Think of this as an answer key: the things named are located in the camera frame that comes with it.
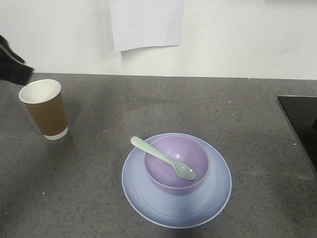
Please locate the purple bowl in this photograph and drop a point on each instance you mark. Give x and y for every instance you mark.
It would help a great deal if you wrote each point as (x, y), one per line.
(179, 148)

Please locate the white spoon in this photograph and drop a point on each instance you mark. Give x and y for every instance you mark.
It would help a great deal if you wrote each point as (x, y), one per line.
(161, 157)

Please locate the brown paper cup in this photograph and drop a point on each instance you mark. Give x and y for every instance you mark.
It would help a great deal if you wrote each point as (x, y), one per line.
(44, 102)

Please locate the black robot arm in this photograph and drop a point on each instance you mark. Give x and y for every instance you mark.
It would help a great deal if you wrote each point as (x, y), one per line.
(12, 67)

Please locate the light blue plate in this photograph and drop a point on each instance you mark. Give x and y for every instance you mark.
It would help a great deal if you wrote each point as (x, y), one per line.
(177, 210)

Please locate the white paper sheet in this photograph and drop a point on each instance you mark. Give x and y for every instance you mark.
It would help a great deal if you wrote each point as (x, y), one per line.
(146, 23)

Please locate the black induction cooktop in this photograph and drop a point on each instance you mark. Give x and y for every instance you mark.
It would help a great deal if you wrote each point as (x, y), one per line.
(301, 113)

